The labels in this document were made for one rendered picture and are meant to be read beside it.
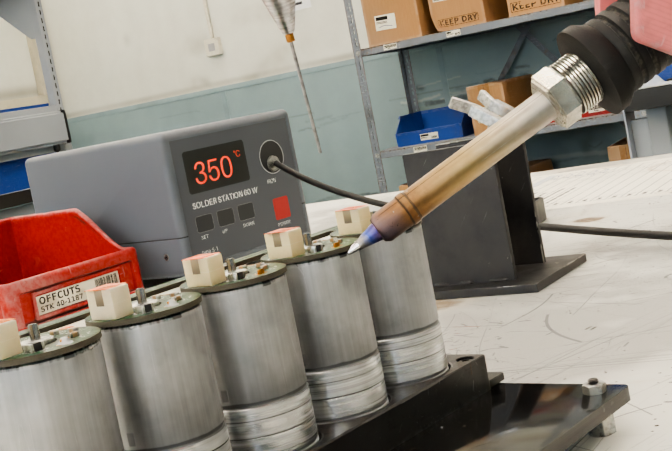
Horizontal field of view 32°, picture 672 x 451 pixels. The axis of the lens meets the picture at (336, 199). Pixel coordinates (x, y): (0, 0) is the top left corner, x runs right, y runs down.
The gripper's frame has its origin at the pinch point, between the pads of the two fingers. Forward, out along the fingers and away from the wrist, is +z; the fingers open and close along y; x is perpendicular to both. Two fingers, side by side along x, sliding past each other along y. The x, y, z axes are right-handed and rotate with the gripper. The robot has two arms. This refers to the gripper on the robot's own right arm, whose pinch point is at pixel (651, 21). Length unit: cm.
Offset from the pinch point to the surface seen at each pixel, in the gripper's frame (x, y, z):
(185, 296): -8.7, 2.8, 9.7
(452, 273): 3.2, -23.7, 8.6
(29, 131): -57, -320, 23
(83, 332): -10.5, 4.8, 10.7
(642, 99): 66, -185, -26
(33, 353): -11.2, 6.0, 11.1
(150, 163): -11.9, -44.2, 9.1
